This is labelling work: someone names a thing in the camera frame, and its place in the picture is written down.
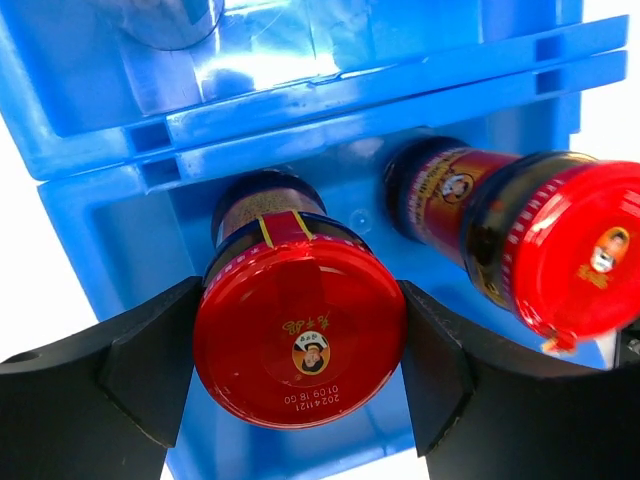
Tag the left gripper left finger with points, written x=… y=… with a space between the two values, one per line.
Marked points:
x=104 y=403

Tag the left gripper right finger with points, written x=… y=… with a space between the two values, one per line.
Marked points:
x=484 y=407

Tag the red-lid sauce jar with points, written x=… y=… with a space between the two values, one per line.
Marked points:
x=299 y=324
x=552 y=237

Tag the silver-lid blue-label bottle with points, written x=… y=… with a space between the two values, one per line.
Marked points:
x=165 y=24

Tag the near blue storage bin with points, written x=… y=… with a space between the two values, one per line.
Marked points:
x=133 y=230

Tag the blue storage bin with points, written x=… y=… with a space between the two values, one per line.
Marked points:
x=133 y=230
x=79 y=94

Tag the middle blue storage bin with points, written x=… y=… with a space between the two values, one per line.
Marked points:
x=79 y=94

